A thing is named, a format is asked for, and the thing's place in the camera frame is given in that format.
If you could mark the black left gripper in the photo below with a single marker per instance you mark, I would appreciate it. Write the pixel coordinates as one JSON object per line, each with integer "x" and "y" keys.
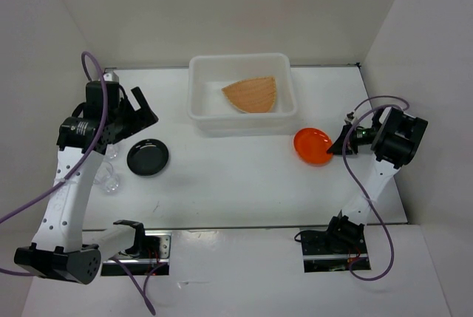
{"x": 142, "y": 117}

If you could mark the orange plastic plate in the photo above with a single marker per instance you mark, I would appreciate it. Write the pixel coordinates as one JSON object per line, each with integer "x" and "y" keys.
{"x": 311, "y": 145}

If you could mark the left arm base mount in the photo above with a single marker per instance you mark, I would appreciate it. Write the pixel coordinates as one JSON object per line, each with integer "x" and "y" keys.
{"x": 153, "y": 259}

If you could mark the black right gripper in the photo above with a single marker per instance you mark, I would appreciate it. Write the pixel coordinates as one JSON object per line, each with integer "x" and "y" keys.
{"x": 338, "y": 148}

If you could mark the black round plate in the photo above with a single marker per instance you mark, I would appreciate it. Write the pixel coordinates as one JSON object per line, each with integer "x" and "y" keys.
{"x": 148, "y": 157}

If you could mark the clear plastic cup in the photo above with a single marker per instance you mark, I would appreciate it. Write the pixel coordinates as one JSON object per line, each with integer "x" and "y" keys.
{"x": 112, "y": 151}
{"x": 106, "y": 178}

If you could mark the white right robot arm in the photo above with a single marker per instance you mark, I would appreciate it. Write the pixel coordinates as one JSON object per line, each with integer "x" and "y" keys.
{"x": 394, "y": 141}

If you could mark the tan woven triangular plate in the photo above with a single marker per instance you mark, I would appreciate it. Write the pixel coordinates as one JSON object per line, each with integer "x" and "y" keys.
{"x": 253, "y": 95}

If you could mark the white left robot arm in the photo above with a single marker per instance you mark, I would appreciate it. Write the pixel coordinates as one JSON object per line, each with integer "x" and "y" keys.
{"x": 57, "y": 250}

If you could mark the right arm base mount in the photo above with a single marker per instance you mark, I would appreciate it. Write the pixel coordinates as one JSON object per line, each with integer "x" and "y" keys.
{"x": 323, "y": 254}

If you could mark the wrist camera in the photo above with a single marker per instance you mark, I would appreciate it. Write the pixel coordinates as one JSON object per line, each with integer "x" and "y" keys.
{"x": 111, "y": 77}
{"x": 350, "y": 118}

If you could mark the translucent white plastic bin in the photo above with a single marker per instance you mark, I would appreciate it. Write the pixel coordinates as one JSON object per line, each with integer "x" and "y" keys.
{"x": 215, "y": 116}

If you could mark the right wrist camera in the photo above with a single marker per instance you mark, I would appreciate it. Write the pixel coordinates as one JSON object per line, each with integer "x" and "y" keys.
{"x": 350, "y": 118}

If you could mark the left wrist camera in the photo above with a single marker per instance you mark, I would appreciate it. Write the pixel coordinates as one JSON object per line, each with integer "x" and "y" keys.
{"x": 111, "y": 77}

